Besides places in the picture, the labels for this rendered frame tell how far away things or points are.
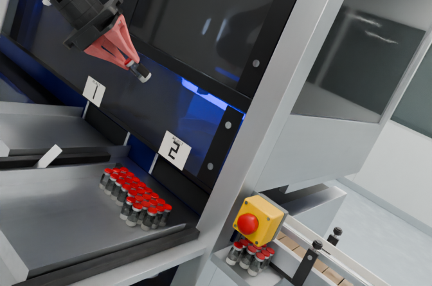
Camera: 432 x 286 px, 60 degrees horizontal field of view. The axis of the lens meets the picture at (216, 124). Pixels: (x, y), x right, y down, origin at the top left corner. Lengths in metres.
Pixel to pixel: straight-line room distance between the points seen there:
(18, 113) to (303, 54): 0.81
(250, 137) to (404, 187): 4.67
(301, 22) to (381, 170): 4.72
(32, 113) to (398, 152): 4.69
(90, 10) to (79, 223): 0.40
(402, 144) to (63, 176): 4.77
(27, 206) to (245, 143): 0.43
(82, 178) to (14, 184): 0.16
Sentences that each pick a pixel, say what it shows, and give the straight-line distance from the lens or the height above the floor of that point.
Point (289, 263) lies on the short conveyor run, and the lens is 0.89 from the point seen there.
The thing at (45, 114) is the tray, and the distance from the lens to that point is 1.23.
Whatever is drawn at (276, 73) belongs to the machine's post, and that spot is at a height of 1.28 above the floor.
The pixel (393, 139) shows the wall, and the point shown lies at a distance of 5.34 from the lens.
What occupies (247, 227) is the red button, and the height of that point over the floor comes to 1.00.
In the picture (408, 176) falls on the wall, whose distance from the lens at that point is 5.34.
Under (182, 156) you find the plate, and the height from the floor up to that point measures 1.02.
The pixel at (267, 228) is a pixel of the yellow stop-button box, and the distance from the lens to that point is 0.76.
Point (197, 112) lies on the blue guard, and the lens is 0.84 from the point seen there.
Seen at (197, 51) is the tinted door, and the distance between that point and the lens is 0.88.
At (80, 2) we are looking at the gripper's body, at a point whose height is 1.27.
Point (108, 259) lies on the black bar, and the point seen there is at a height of 0.90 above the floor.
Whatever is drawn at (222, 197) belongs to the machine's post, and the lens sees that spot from 0.81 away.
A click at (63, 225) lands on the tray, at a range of 0.77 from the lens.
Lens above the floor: 1.32
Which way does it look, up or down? 14 degrees down
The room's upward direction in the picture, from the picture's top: 23 degrees clockwise
